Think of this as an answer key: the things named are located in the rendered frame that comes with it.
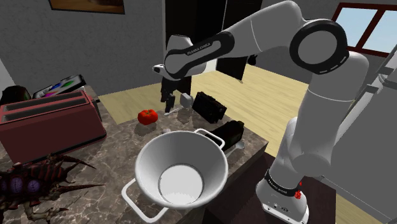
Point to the dark spiky creature toy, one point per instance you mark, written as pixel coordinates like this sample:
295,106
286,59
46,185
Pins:
28,186

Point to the grey refrigerator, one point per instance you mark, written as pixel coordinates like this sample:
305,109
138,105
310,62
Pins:
372,139

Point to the dark robot stand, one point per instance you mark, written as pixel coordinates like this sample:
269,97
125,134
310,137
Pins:
242,198

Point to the white spatula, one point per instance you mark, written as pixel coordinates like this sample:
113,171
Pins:
186,100

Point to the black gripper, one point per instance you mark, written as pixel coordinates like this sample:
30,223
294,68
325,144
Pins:
181,83

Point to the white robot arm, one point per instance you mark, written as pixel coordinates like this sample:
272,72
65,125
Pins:
322,93

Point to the red framed window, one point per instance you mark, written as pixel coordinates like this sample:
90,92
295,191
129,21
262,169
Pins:
366,28

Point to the red toaster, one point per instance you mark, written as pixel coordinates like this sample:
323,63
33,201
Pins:
52,130

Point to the dark rounded object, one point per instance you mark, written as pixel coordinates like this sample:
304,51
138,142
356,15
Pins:
14,94

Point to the tablet with colourful screen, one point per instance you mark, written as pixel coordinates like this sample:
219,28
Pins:
60,85

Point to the black ribbed box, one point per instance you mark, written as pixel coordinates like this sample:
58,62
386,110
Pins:
208,107

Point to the white spoon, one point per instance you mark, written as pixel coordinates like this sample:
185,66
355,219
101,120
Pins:
237,146

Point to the framed wall picture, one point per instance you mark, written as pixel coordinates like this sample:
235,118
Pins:
86,5

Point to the red tomato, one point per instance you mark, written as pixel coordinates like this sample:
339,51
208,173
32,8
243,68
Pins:
147,117

